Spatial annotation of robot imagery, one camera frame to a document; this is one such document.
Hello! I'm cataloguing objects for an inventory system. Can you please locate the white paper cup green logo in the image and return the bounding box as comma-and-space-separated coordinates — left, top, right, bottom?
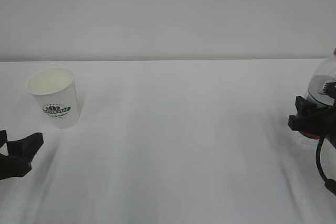
26, 67, 79, 129

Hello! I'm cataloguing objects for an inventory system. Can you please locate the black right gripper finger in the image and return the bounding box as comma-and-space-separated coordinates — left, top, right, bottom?
322, 80, 336, 93
288, 96, 328, 137

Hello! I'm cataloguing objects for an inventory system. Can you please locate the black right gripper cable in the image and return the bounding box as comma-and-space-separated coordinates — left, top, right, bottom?
315, 133, 336, 196

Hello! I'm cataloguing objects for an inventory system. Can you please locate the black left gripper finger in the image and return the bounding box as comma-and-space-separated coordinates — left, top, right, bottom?
0, 130, 7, 147
6, 132, 43, 167

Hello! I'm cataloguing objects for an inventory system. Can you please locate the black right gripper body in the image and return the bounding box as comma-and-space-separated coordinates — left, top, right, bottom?
321, 106, 335, 148

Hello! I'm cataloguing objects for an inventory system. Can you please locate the clear water bottle red label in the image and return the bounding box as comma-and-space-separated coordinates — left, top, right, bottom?
294, 50, 335, 150

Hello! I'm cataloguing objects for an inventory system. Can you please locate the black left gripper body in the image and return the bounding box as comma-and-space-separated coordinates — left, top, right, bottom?
0, 154, 32, 180

